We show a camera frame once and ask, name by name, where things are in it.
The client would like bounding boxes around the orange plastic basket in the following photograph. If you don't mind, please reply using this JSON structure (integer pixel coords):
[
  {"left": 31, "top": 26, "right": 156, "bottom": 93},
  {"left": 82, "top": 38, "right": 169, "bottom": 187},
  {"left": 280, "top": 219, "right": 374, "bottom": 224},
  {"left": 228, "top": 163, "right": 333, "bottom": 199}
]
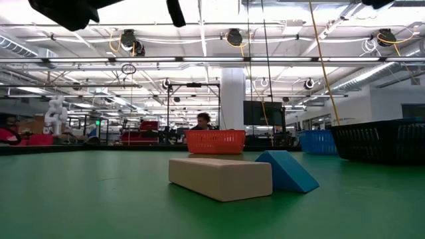
[{"left": 184, "top": 129, "right": 246, "bottom": 155}]

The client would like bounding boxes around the ceiling cable reel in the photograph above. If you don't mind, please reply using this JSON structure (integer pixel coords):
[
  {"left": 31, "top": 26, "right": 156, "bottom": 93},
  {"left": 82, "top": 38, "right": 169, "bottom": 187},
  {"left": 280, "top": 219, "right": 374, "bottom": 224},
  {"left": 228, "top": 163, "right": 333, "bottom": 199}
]
[
  {"left": 120, "top": 29, "right": 146, "bottom": 57},
  {"left": 377, "top": 28, "right": 397, "bottom": 48},
  {"left": 226, "top": 28, "right": 244, "bottom": 47}
]

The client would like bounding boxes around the red tool chest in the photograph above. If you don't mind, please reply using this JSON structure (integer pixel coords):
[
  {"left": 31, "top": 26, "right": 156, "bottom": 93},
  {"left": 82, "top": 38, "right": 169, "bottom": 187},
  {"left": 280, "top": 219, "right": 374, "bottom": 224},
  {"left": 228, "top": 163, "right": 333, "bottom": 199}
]
[{"left": 128, "top": 120, "right": 161, "bottom": 145}]

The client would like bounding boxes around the person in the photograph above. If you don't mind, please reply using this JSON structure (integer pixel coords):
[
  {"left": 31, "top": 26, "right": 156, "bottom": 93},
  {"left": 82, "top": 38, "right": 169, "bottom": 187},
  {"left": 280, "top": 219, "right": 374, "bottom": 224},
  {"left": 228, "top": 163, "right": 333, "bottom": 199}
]
[{"left": 189, "top": 112, "right": 216, "bottom": 131}]

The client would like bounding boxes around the blue plastic basket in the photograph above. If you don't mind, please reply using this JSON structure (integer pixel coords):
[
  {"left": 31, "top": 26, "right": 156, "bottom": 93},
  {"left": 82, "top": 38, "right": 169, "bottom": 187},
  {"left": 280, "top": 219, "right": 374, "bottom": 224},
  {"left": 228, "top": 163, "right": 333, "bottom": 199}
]
[{"left": 297, "top": 129, "right": 338, "bottom": 156}]

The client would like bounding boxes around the black monitor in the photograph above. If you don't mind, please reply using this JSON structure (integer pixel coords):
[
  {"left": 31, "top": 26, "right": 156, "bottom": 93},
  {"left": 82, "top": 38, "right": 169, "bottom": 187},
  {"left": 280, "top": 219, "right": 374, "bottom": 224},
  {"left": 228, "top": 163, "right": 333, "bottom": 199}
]
[{"left": 243, "top": 100, "right": 284, "bottom": 126}]

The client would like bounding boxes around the blue triangle block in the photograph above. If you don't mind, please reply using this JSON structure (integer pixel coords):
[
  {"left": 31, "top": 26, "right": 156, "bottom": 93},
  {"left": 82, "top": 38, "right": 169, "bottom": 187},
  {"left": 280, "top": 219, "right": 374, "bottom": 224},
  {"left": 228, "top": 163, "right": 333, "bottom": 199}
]
[{"left": 254, "top": 149, "right": 321, "bottom": 194}]

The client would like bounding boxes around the black metal rig frame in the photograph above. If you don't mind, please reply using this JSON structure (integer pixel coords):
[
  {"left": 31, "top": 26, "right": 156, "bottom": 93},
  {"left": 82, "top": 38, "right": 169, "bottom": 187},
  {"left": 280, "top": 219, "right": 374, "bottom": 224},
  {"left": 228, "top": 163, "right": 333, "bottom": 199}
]
[{"left": 165, "top": 82, "right": 222, "bottom": 131}]

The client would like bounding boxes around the yellow hanging cable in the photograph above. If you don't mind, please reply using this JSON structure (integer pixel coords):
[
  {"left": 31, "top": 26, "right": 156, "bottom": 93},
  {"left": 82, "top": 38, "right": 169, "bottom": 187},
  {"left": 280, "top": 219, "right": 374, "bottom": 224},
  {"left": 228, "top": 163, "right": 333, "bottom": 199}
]
[{"left": 308, "top": 0, "right": 342, "bottom": 127}]

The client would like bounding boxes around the red bin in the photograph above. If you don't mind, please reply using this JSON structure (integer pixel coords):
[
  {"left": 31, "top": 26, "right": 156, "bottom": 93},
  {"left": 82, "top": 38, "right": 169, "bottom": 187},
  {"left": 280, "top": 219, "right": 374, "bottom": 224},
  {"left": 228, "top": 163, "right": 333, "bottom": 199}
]
[{"left": 27, "top": 133, "right": 54, "bottom": 147}]

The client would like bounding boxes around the beige rectangular block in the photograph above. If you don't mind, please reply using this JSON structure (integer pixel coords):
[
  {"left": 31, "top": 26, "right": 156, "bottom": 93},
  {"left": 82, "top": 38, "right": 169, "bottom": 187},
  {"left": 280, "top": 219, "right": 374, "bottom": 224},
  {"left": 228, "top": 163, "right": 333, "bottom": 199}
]
[{"left": 168, "top": 157, "right": 274, "bottom": 202}]

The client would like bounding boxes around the black plastic basket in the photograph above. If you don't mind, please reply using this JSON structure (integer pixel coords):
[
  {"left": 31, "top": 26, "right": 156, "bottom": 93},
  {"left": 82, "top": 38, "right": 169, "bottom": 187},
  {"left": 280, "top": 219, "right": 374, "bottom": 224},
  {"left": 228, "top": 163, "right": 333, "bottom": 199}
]
[{"left": 330, "top": 118, "right": 425, "bottom": 166}]

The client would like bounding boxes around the black table frame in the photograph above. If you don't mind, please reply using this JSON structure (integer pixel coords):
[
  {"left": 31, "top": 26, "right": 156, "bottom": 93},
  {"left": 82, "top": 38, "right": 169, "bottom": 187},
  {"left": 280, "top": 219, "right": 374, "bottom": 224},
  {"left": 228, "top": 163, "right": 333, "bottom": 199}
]
[{"left": 0, "top": 145, "right": 301, "bottom": 157}]

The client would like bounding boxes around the white round pillar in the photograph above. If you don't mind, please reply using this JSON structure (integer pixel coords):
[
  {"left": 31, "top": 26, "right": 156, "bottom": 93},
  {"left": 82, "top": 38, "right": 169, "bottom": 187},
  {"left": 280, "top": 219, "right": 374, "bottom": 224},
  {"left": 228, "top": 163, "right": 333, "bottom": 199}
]
[{"left": 220, "top": 68, "right": 247, "bottom": 131}]

